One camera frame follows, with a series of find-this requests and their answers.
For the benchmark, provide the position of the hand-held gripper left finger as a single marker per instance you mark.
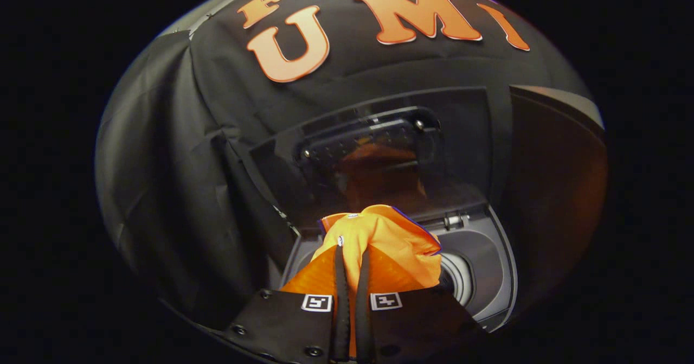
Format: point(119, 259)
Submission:
point(341, 320)

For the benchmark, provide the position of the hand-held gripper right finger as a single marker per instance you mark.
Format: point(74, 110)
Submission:
point(362, 320)

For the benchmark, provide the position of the yellow polo shirt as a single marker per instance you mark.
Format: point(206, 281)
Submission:
point(390, 234)

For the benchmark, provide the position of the dark transparent washing machine lid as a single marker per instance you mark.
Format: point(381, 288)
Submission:
point(368, 136)

